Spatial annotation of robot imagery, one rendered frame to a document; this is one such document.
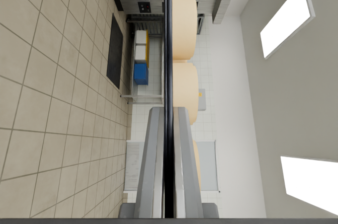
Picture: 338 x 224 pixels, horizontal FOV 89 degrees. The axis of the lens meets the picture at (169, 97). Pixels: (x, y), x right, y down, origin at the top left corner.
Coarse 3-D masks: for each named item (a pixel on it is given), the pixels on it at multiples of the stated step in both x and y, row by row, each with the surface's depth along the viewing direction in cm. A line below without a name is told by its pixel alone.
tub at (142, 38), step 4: (136, 32) 402; (140, 32) 401; (144, 32) 401; (136, 36) 398; (140, 36) 398; (144, 36) 398; (148, 36) 425; (136, 40) 395; (140, 40) 395; (144, 40) 395; (148, 40) 425; (136, 44) 398; (140, 44) 398; (144, 44) 398; (148, 44) 425; (148, 48) 424
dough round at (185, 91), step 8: (176, 64) 13; (184, 64) 13; (192, 64) 13; (176, 72) 12; (184, 72) 12; (192, 72) 12; (176, 80) 12; (184, 80) 12; (192, 80) 12; (176, 88) 12; (184, 88) 12; (192, 88) 12; (176, 96) 12; (184, 96) 12; (192, 96) 12; (176, 104) 12; (184, 104) 12; (192, 104) 12; (192, 112) 12; (192, 120) 13
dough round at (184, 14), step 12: (180, 0) 12; (192, 0) 12; (180, 12) 12; (192, 12) 12; (180, 24) 12; (192, 24) 12; (180, 36) 12; (192, 36) 12; (180, 48) 13; (192, 48) 13
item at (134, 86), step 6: (162, 18) 394; (162, 24) 390; (162, 30) 386; (132, 36) 457; (150, 36) 456; (156, 36) 456; (162, 36) 382; (162, 42) 378; (162, 48) 374; (162, 54) 370; (162, 60) 366; (162, 66) 362; (132, 72) 366; (162, 72) 359; (132, 78) 362; (162, 78) 356; (132, 84) 359; (162, 84) 352; (132, 90) 359; (162, 90) 349; (120, 96) 349; (126, 96) 349; (132, 96) 349; (138, 96) 349; (144, 96) 349; (150, 96) 349; (156, 96) 349; (162, 96) 345; (132, 102) 409; (138, 102) 409; (144, 102) 409; (150, 102) 409; (156, 102) 409; (162, 102) 382
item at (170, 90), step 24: (168, 0) 10; (168, 24) 10; (168, 48) 10; (168, 72) 10; (168, 96) 10; (168, 120) 9; (168, 144) 9; (168, 168) 9; (168, 192) 9; (168, 216) 9
